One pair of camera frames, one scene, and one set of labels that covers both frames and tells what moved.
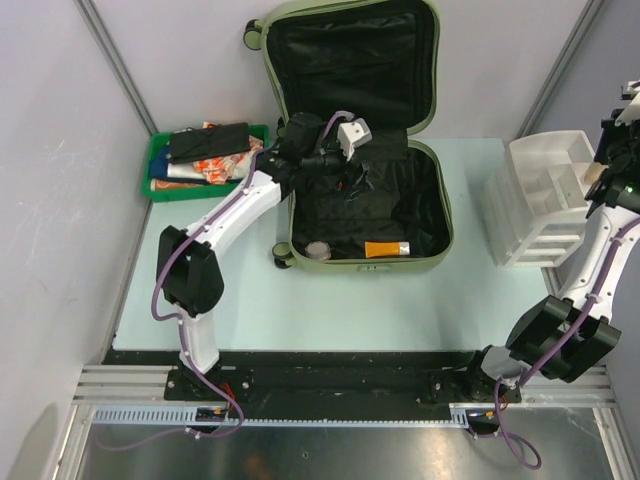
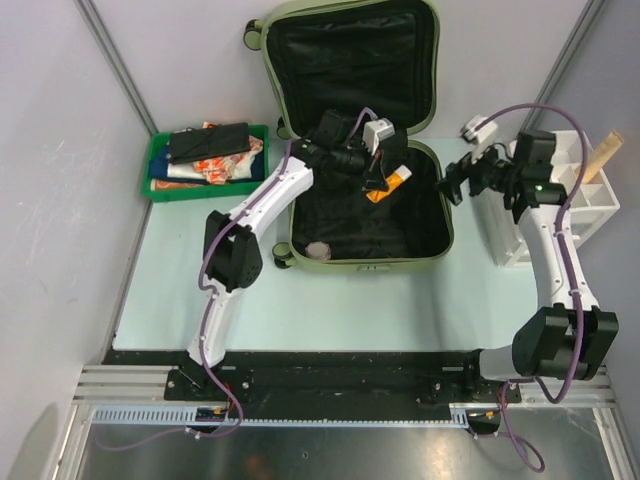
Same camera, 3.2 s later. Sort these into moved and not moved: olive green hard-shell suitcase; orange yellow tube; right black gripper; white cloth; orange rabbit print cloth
Moved: right black gripper; orange yellow tube
Not moved: olive green hard-shell suitcase; orange rabbit print cloth; white cloth
